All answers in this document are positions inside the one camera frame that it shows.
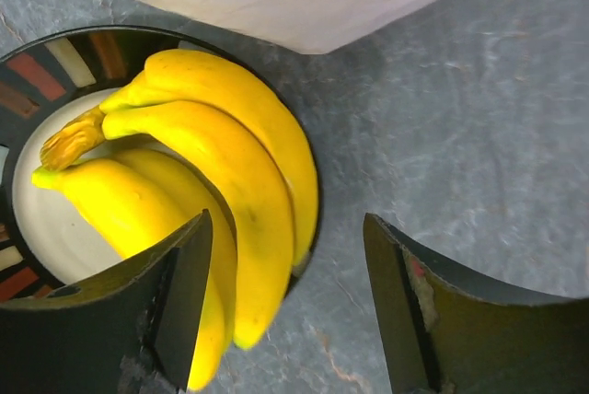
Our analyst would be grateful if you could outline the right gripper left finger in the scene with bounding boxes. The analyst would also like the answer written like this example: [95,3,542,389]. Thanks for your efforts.
[1,213,213,393]

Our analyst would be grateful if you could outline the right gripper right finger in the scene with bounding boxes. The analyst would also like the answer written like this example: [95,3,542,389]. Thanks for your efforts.
[363,214,588,393]

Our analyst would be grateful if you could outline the single fake banana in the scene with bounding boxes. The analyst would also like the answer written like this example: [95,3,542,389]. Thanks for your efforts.
[31,148,237,391]

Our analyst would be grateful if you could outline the fake banana bunch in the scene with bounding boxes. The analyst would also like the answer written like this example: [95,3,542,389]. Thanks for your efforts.
[39,48,319,352]

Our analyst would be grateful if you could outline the dark striped ceramic plate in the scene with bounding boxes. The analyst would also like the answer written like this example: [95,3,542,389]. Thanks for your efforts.
[0,25,318,304]

